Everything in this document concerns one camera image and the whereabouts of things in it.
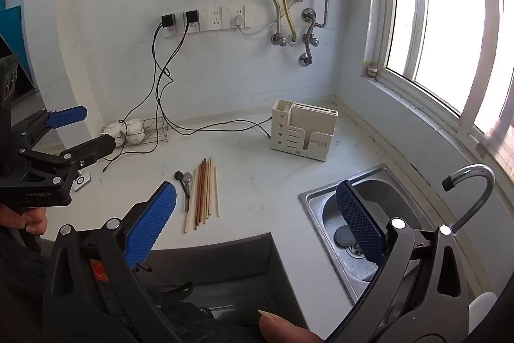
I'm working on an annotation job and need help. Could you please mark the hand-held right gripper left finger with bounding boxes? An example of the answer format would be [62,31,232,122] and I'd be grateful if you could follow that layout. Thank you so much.
[42,181,177,343]

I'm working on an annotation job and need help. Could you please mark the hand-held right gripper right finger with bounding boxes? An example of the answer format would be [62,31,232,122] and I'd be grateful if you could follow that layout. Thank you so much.
[329,181,470,343]

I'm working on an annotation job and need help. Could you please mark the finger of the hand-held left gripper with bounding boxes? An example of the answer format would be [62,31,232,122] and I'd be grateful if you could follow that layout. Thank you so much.
[18,135,117,188]
[12,106,88,145]

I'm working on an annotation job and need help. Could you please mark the black spoon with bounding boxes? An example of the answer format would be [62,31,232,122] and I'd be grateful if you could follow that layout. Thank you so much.
[174,171,190,212]

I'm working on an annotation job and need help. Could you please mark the brown wooden chopstick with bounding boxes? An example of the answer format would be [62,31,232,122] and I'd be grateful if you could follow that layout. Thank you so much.
[201,158,209,224]
[198,159,207,226]
[194,161,205,230]

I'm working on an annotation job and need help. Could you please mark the silver spoon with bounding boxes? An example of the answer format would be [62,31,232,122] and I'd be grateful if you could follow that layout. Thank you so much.
[182,173,193,207]

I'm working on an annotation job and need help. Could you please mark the cream plastic utensil holder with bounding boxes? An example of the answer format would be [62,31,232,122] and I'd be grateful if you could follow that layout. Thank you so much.
[270,99,339,162]

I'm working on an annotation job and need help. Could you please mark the person's left hand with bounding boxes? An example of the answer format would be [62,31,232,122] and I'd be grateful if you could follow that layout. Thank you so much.
[0,204,49,235]

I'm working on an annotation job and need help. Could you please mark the person's right hand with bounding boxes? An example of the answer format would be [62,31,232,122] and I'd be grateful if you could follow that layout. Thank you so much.
[259,310,324,343]

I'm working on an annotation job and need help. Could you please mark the grey sink stopper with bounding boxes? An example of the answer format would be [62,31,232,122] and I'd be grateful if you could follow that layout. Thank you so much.
[335,226,359,247]

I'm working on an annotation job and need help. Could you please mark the white lidded ceramic bowl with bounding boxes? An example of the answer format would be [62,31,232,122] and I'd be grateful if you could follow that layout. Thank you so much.
[101,121,126,145]
[122,119,145,145]

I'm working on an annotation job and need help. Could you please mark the stainless steel sink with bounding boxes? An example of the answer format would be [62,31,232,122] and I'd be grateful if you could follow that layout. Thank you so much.
[298,164,474,305]

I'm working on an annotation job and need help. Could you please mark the small white device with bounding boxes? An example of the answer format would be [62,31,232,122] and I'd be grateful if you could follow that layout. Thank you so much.
[72,172,92,192]

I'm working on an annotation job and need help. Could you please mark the blue board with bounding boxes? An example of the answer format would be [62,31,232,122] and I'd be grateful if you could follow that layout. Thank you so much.
[0,0,37,86]

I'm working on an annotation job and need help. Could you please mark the person's dark clothing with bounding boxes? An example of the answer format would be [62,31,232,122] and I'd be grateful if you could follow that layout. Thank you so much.
[0,224,266,343]

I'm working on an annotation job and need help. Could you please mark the chrome faucet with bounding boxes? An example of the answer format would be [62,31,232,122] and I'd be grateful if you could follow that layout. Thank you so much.
[442,164,496,235]

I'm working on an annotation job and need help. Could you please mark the white rounded object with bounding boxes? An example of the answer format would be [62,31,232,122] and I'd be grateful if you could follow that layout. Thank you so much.
[468,292,499,336]

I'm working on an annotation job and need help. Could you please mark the metal wire rack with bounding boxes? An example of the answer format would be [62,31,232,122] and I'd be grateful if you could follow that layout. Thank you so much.
[100,117,168,151]

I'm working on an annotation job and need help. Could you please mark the black charging cable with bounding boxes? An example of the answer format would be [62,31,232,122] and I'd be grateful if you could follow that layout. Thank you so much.
[100,22,171,173]
[155,19,274,135]
[155,19,271,137]

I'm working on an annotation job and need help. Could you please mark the white wall outlet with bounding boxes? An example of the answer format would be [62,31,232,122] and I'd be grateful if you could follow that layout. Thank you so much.
[223,5,254,29]
[203,7,223,31]
[162,14,180,38]
[183,10,201,33]

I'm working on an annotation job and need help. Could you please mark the silver valve with short hose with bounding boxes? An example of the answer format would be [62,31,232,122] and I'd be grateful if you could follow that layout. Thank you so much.
[298,32,320,66]

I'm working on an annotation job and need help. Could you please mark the white power cord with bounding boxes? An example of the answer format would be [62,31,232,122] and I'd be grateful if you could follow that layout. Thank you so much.
[235,0,316,35]

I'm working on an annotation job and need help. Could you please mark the thin silver corrugated hose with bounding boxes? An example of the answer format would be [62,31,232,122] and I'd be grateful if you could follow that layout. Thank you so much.
[262,0,288,47]

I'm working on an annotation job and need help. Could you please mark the yellow gas hose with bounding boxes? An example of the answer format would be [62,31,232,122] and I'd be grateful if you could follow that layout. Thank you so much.
[278,0,298,44]

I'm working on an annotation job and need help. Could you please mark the silver hose with wall flange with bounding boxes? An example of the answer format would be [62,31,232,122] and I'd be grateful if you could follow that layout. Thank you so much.
[301,0,336,31]

